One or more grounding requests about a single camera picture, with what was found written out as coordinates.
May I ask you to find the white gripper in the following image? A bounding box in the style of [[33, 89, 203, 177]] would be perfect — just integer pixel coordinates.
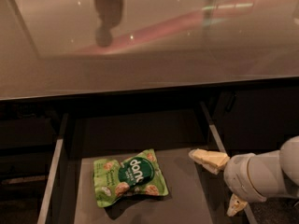
[[189, 148, 266, 217]]

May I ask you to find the dark drawer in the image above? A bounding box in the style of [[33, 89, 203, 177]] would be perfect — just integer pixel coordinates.
[[0, 119, 56, 149], [0, 175, 48, 224], [37, 103, 258, 224], [0, 152, 52, 175]]

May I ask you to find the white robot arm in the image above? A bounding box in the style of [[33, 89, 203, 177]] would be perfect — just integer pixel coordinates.
[[189, 136, 299, 217]]

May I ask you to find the dark right cabinet door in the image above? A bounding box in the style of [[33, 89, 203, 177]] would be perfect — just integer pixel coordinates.
[[212, 87, 299, 153]]

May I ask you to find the green patterned cloth item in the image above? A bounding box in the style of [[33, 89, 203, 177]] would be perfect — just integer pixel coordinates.
[[93, 149, 169, 208]]

